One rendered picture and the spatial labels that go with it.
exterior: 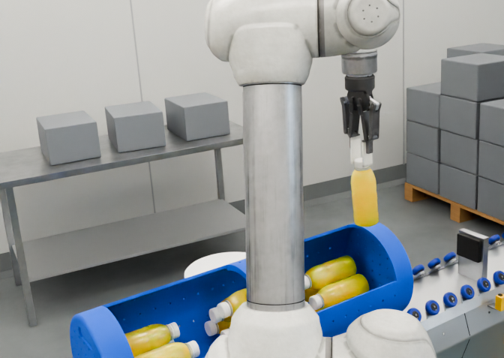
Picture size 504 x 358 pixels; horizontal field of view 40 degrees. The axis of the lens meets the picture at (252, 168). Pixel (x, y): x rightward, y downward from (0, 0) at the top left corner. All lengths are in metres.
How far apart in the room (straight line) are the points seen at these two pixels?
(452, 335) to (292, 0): 1.32
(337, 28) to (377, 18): 0.07
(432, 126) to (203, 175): 1.77
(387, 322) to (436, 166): 4.27
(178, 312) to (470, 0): 5.00
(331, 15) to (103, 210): 4.09
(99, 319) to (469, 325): 1.15
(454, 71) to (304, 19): 4.01
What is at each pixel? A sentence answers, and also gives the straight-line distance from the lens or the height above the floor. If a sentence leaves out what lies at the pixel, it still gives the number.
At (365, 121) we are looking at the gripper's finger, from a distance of 1.76.
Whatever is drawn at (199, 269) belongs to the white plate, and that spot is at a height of 1.04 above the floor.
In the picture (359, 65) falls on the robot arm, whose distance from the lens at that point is 1.72.
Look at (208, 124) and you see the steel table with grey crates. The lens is 4.35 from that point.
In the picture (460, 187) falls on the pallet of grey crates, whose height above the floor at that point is 0.28.
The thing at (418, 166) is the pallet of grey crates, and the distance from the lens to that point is 5.56.
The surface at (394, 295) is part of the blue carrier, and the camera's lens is 1.91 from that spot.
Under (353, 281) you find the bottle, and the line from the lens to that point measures 1.97.
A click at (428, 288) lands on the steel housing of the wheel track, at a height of 0.93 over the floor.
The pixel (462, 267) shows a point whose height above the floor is 0.95.
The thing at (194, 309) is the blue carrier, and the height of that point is 1.08.
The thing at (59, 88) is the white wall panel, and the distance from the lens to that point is 4.83.
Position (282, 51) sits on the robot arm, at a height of 1.82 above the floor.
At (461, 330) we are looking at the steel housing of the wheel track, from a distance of 2.20.
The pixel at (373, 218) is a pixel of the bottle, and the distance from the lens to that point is 1.85.
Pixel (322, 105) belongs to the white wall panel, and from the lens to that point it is 5.61.
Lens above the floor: 1.97
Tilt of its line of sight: 17 degrees down
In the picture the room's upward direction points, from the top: 4 degrees counter-clockwise
